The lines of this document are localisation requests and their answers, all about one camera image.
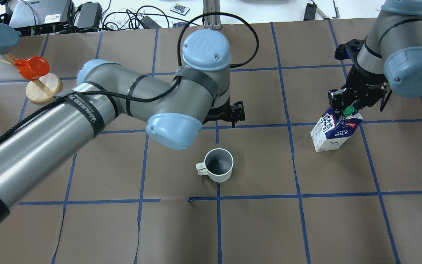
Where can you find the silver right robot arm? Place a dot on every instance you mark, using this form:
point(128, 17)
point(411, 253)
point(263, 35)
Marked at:
point(388, 60)

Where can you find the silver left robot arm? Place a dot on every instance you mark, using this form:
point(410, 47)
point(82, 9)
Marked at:
point(174, 112)

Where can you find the aluminium frame post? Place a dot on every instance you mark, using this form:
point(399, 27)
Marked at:
point(211, 9)

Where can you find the orange cup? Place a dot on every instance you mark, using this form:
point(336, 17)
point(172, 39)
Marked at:
point(32, 68)

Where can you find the blue white milk carton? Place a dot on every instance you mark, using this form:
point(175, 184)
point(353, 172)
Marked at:
point(331, 132)

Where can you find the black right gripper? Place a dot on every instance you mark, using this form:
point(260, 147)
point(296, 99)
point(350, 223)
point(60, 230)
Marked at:
point(365, 87)

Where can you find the white ribbed mug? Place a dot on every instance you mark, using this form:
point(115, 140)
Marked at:
point(217, 165)

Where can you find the small remote control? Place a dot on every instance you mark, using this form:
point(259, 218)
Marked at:
point(179, 9)

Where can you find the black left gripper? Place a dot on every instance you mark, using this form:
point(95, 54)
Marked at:
point(221, 113)

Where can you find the black power adapter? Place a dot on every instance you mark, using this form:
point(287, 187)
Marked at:
point(310, 12)

